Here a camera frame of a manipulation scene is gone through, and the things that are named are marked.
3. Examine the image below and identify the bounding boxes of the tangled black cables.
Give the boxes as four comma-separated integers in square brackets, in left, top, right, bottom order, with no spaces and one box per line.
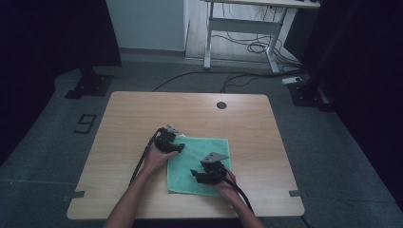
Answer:
[211,3,302,72]

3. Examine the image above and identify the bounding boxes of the black curtain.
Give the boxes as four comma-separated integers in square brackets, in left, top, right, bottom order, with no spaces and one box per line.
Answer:
[300,0,403,211]
[0,0,123,166]

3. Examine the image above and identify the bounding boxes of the person's left hand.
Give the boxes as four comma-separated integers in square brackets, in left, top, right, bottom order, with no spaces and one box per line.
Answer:
[142,143,181,177]

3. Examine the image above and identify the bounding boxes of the white power strip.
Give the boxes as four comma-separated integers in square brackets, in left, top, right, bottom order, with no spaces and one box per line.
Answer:
[281,76,304,86]

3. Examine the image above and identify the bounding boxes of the long black floor cable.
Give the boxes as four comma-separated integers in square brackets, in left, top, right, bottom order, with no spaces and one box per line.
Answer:
[151,69,305,93]

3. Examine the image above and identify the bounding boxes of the short black floor cable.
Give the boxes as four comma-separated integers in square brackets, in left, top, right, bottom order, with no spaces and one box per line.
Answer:
[220,72,305,94]

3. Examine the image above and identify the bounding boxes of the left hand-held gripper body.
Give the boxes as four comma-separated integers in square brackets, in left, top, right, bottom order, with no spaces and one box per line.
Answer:
[154,123,181,154]

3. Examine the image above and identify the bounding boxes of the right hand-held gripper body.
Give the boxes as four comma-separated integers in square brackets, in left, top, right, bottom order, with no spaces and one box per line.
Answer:
[200,151,230,185]

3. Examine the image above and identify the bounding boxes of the white metal desk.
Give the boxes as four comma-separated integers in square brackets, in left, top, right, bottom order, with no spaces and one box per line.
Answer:
[200,0,321,74]

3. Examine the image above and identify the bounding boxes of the green towel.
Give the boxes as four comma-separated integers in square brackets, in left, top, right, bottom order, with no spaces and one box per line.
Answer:
[166,134,232,197]

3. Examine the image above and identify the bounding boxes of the black floor tape marking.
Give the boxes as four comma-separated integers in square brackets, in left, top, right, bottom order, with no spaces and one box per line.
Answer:
[73,113,98,135]

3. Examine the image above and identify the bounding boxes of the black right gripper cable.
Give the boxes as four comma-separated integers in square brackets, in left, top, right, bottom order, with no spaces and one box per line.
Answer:
[210,169,255,214]

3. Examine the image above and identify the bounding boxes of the person's right hand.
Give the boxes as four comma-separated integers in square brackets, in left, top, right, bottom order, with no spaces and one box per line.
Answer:
[212,169,239,199]

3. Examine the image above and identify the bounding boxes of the black stand base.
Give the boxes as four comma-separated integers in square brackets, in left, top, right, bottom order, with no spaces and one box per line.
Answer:
[65,66,114,100]
[288,80,336,112]

